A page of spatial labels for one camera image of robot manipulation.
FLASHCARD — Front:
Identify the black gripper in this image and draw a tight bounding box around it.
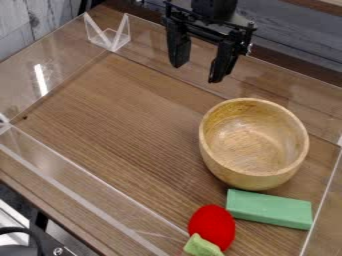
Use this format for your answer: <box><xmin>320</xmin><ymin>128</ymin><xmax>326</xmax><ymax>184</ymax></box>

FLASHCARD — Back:
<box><xmin>163</xmin><ymin>0</ymin><xmax>258</xmax><ymax>83</ymax></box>

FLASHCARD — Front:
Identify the red felt strawberry toy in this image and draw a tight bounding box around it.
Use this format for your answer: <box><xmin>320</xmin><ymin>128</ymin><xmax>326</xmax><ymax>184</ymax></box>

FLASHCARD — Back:
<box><xmin>183</xmin><ymin>204</ymin><xmax>235</xmax><ymax>256</ymax></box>

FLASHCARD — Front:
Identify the light wooden bowl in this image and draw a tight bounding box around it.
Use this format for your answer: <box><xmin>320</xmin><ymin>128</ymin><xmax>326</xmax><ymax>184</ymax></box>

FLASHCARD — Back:
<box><xmin>199</xmin><ymin>98</ymin><xmax>310</xmax><ymax>191</ymax></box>

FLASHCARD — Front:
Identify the green rectangular sponge block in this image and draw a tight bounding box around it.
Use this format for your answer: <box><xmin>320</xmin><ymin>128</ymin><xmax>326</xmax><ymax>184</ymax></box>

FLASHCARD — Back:
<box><xmin>226</xmin><ymin>189</ymin><xmax>313</xmax><ymax>230</ymax></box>

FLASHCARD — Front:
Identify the clear acrylic corner bracket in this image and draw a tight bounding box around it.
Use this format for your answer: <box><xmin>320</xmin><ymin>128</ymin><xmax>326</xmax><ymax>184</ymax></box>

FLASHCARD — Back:
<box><xmin>83</xmin><ymin>13</ymin><xmax>131</xmax><ymax>52</ymax></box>

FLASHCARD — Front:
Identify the clear acrylic front wall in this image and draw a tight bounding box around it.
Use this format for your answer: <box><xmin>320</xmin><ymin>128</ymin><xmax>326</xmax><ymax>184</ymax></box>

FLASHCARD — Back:
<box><xmin>0</xmin><ymin>113</ymin><xmax>201</xmax><ymax>256</ymax></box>

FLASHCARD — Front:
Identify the black cable under table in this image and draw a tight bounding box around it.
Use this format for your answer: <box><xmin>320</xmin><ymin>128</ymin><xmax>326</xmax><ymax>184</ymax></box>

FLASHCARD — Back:
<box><xmin>0</xmin><ymin>226</ymin><xmax>51</xmax><ymax>256</ymax></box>

